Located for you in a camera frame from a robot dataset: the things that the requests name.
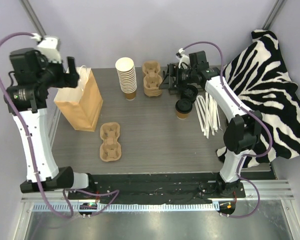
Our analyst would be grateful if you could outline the white cable duct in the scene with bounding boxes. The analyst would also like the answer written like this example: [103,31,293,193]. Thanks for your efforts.
[32,202,221,213]

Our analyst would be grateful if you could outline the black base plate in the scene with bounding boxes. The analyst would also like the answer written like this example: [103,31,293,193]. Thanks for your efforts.
[64,173,247,205]

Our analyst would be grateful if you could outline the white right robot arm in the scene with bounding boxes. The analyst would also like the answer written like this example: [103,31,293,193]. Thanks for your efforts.
[164,48,263,198]

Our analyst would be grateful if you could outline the brown pulp cup carrier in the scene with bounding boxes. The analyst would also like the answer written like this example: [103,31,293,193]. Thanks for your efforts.
[100,122,122,162]

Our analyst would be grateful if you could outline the stack of white paper cups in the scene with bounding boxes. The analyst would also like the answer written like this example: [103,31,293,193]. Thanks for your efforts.
[115,57,137,101]

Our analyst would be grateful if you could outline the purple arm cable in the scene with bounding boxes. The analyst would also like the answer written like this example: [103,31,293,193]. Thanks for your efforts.
[0,31,121,220]
[182,41,275,218]

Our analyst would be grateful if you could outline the black plastic cup lid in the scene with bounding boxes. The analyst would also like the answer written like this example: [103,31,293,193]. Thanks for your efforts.
[175,98,193,112]

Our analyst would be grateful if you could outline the brown paper bag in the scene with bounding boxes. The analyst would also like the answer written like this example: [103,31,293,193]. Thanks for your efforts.
[54,65,103,132]

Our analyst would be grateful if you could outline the white wrapped straws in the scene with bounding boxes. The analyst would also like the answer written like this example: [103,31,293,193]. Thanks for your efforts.
[194,92,222,139]

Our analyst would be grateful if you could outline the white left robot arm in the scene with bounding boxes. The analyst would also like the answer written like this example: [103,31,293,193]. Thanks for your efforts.
[6,48,97,200]

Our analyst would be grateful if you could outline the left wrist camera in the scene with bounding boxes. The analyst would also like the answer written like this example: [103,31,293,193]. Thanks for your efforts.
[36,35,63,64]

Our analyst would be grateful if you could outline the stack of pulp cup carriers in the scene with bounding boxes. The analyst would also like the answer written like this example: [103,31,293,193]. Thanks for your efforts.
[142,60,163,97]

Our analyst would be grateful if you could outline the olive green cloth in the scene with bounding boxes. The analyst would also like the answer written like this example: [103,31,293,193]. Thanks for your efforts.
[168,67,220,95]

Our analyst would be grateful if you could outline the zebra print blanket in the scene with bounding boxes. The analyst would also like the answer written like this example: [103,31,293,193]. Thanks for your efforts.
[223,29,300,168]

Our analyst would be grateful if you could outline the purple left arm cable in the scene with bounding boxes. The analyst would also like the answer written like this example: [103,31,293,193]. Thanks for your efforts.
[0,31,121,220]

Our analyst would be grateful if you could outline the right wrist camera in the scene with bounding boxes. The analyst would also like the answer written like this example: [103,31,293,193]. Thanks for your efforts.
[176,48,190,70]

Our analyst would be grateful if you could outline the stack of black lids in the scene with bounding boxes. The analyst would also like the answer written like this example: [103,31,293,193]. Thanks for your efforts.
[180,84,199,103]

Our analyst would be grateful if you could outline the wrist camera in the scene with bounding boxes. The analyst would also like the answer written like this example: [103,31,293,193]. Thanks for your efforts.
[176,48,190,70]
[36,35,63,64]

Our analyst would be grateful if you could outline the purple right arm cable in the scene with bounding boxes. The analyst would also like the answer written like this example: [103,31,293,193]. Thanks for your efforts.
[182,41,275,218]

